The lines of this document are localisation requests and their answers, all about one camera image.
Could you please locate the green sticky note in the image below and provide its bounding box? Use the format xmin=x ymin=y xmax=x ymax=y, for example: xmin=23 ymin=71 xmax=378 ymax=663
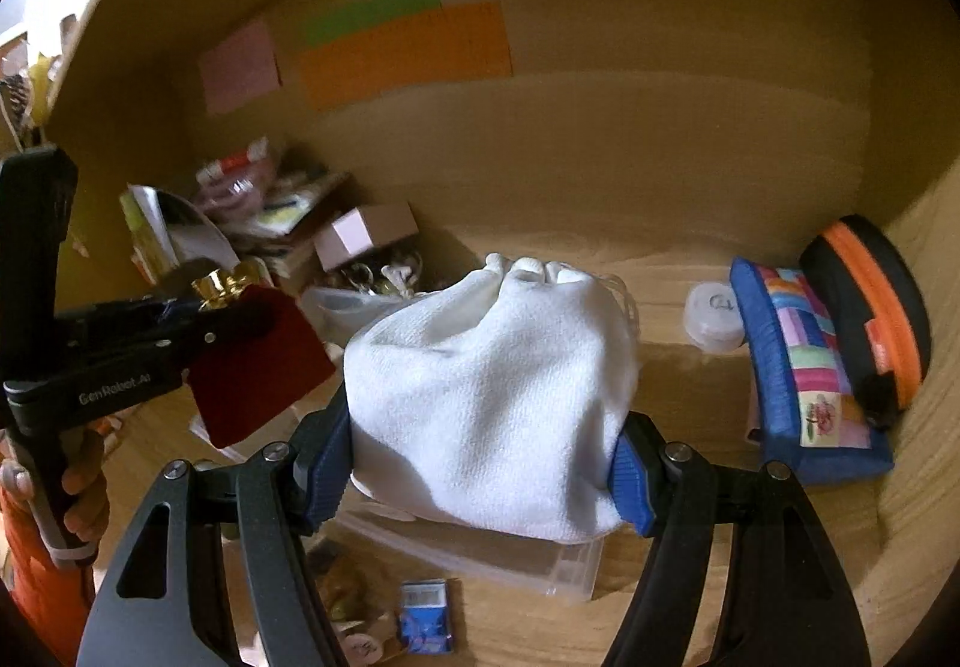
xmin=303 ymin=0 xmax=442 ymax=48

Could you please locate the small trinkets pile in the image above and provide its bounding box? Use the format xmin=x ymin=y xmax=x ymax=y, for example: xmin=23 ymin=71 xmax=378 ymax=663
xmin=307 ymin=538 xmax=406 ymax=667

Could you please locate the clear plastic storage box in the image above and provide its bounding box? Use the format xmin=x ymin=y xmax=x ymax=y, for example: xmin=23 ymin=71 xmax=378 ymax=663
xmin=330 ymin=511 xmax=605 ymax=602

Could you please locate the round white plastic container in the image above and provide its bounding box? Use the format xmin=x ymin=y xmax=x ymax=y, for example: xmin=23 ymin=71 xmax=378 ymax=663
xmin=682 ymin=283 xmax=745 ymax=353

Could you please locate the dark red velvet pouch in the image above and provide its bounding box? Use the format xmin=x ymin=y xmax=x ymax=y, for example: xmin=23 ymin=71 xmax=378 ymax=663
xmin=186 ymin=284 xmax=335 ymax=449

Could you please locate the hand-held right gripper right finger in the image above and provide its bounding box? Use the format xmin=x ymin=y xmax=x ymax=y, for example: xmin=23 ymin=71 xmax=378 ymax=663
xmin=600 ymin=413 xmax=875 ymax=667

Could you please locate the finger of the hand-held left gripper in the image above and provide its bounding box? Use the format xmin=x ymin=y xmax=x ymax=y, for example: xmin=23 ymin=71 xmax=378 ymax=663
xmin=146 ymin=295 xmax=275 ymax=362

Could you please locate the orange sticky note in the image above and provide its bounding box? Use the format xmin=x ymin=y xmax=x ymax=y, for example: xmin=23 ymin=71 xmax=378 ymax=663
xmin=298 ymin=1 xmax=514 ymax=111

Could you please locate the clear bag with earphones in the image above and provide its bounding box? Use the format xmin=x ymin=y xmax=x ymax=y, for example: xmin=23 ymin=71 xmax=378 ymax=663
xmin=300 ymin=253 xmax=425 ymax=347

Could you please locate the black orange zipper case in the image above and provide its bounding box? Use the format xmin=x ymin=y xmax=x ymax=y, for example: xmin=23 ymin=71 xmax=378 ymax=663
xmin=799 ymin=215 xmax=933 ymax=431

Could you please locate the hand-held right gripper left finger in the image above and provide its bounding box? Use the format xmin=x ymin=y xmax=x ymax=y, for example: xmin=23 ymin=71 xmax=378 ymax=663
xmin=75 ymin=391 xmax=353 ymax=667

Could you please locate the blue patchwork pencil case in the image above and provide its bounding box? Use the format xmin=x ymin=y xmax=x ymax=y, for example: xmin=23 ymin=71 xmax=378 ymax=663
xmin=730 ymin=257 xmax=896 ymax=486

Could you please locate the person's left hand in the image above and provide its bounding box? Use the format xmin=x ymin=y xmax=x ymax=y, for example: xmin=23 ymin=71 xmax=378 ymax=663
xmin=0 ymin=428 xmax=110 ymax=563

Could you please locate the small blue card pack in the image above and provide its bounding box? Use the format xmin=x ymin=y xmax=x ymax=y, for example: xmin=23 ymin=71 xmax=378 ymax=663
xmin=397 ymin=578 xmax=457 ymax=656

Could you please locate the pile of books and papers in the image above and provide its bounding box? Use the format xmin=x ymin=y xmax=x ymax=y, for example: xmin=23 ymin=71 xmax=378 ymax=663
xmin=120 ymin=137 xmax=361 ymax=285

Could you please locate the white drawstring cloth pouch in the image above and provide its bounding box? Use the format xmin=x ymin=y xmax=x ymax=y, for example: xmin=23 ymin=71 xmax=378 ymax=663
xmin=343 ymin=253 xmax=640 ymax=544

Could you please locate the person's left forearm orange sleeve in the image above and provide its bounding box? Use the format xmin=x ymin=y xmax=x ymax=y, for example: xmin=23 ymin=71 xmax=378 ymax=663
xmin=0 ymin=487 xmax=97 ymax=667

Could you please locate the pink sticky note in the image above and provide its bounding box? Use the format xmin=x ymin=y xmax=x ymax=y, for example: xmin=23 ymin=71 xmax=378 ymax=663
xmin=198 ymin=22 xmax=283 ymax=116

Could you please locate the small pink cardboard box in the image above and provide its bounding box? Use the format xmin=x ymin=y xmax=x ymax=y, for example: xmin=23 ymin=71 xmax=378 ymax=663
xmin=313 ymin=202 xmax=421 ymax=272

